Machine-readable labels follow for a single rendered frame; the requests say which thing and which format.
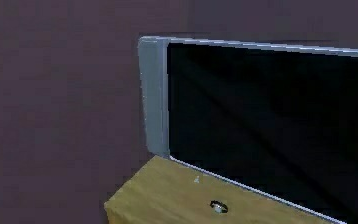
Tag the yellow wooden stand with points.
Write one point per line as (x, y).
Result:
(167, 196)

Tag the grey framed television set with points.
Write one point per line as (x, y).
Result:
(260, 116)

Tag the tiny grey object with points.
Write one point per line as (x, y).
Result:
(196, 179)

